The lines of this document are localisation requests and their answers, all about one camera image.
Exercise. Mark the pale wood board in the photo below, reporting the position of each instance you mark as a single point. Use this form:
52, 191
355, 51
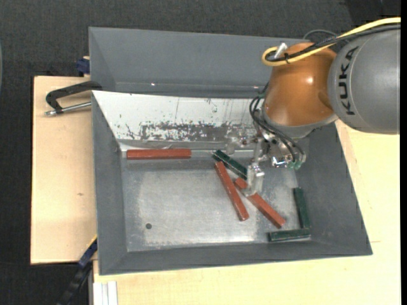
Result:
63, 176

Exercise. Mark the red-brown flat block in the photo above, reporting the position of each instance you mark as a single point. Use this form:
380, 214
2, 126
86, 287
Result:
159, 154
267, 211
231, 191

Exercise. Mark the grey metal bin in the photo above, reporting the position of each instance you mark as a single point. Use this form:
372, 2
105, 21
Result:
190, 202

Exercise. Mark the dark green flat block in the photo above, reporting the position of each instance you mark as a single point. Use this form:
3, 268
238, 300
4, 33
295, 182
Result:
301, 208
232, 165
289, 235

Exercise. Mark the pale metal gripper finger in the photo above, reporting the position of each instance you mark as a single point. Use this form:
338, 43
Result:
231, 147
255, 178

